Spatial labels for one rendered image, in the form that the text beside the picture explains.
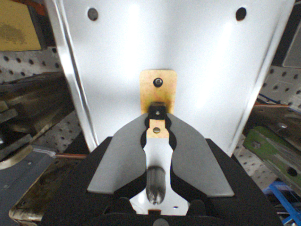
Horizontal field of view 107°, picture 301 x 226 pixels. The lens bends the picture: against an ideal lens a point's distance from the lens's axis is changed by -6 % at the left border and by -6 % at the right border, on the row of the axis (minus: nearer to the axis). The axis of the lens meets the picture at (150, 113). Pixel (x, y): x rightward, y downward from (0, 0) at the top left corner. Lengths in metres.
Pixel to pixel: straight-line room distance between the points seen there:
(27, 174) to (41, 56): 0.50
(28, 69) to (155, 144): 0.57
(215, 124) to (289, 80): 0.50
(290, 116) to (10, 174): 0.92
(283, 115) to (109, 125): 0.27
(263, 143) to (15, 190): 0.80
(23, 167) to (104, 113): 0.68
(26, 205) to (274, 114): 0.42
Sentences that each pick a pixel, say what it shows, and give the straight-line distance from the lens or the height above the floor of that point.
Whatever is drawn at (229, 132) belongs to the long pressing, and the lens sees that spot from 0.19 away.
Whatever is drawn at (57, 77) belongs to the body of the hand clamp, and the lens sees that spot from 0.21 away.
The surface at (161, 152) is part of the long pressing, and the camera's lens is 0.19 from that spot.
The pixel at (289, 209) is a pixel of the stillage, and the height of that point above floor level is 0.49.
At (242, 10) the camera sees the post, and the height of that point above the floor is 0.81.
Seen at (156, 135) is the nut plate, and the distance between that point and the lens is 0.16.
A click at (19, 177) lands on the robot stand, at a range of 0.79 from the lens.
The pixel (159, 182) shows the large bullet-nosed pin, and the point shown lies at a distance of 0.20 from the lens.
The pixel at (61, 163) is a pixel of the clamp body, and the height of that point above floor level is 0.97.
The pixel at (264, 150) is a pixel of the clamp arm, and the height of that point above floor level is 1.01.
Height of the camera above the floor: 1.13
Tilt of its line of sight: 61 degrees down
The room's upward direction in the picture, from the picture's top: 175 degrees counter-clockwise
